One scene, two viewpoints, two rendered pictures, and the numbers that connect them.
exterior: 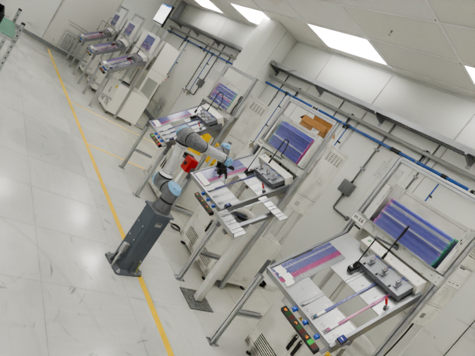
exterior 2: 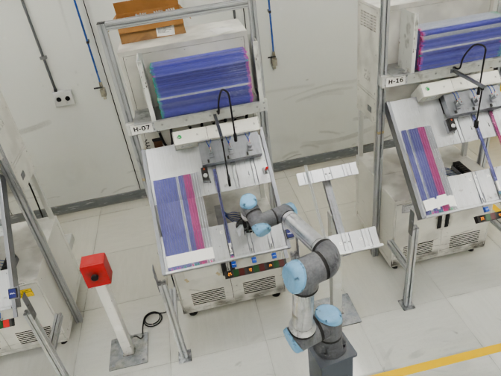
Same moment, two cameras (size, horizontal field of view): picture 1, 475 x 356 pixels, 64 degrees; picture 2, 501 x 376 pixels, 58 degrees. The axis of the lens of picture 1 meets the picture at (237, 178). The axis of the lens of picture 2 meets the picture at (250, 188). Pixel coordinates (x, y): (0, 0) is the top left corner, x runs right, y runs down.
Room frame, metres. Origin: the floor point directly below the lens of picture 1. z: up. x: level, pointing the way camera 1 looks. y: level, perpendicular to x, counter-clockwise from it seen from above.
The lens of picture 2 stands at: (2.24, 1.60, 2.34)
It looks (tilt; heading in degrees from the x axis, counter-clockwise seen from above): 33 degrees down; 304
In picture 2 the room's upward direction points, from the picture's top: 8 degrees counter-clockwise
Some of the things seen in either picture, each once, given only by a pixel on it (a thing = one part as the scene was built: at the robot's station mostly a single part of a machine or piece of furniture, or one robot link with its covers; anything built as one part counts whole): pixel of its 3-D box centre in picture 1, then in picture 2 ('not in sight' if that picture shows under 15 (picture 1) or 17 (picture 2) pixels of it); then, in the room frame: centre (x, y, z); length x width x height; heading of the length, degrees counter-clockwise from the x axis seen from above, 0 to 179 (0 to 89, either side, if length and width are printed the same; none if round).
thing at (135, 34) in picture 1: (121, 56); not in sight; (8.51, 3.67, 0.95); 1.37 x 0.82 x 1.90; 130
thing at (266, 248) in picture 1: (228, 241); (223, 244); (3.81, -0.30, 0.31); 0.70 x 0.65 x 0.62; 40
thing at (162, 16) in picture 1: (165, 16); not in sight; (7.30, 2.84, 2.10); 0.58 x 0.14 x 0.41; 40
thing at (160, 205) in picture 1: (163, 204); (329, 338); (2.77, 0.35, 0.60); 0.15 x 0.15 x 0.10
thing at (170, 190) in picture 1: (171, 191); (327, 321); (2.77, 0.35, 0.72); 0.13 x 0.12 x 0.14; 55
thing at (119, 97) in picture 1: (139, 73); not in sight; (7.40, 2.73, 0.95); 1.36 x 0.82 x 1.90; 130
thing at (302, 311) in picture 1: (329, 321); (438, 175); (2.57, -1.11, 0.65); 1.01 x 0.73 x 1.29; 130
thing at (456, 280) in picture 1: (449, 289); not in sight; (2.53, -1.59, 1.32); 0.23 x 0.01 x 0.37; 130
